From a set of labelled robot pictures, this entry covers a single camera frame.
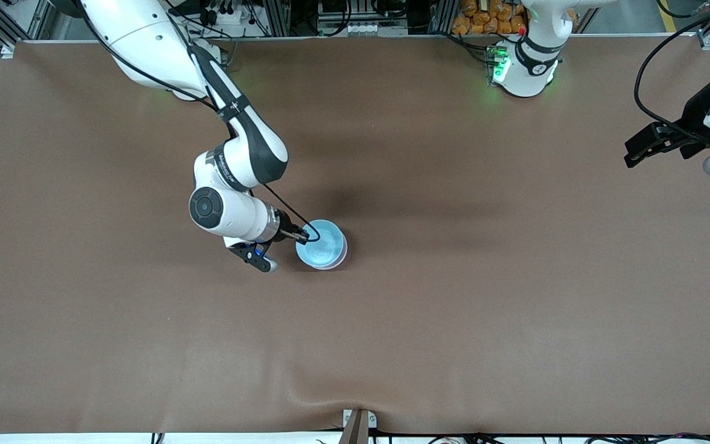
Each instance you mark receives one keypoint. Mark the aluminium frame post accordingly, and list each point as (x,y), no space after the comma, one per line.
(441,17)
(276,17)

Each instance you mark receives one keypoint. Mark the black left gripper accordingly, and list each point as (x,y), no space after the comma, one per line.
(691,123)

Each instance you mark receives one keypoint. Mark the pink bowl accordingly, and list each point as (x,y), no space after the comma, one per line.
(345,251)

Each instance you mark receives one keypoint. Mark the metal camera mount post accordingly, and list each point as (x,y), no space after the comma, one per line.
(358,425)

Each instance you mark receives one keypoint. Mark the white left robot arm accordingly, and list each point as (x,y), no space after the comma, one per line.
(524,77)

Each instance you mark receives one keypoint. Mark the pile of orange objects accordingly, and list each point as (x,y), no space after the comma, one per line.
(484,18)

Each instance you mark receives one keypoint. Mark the white power strip with plugs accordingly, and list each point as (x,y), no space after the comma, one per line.
(228,18)

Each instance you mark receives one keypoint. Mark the brown table mat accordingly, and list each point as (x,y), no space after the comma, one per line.
(453,277)

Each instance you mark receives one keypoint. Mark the blue bowl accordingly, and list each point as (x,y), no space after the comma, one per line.
(325,246)

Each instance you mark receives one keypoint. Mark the black electronics box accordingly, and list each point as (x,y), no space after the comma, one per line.
(336,7)

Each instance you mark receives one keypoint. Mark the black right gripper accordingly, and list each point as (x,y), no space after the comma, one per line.
(285,229)

